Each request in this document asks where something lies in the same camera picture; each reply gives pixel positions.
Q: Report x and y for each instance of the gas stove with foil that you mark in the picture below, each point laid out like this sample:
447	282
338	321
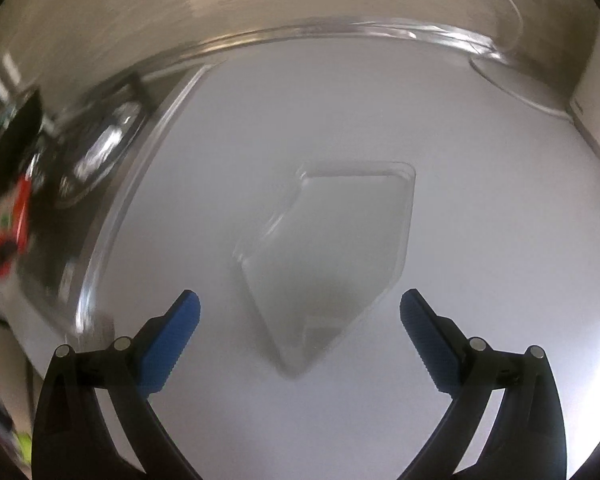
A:
100	155

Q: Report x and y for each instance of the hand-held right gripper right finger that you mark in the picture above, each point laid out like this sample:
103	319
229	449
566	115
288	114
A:
432	345

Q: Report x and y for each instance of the red snack packet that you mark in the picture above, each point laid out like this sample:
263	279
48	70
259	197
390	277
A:
17	215

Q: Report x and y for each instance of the clear plastic tray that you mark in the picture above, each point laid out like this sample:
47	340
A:
330	250

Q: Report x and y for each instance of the black pan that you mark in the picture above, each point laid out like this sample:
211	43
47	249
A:
15	140

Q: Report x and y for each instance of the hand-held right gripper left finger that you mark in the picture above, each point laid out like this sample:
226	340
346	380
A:
167	345

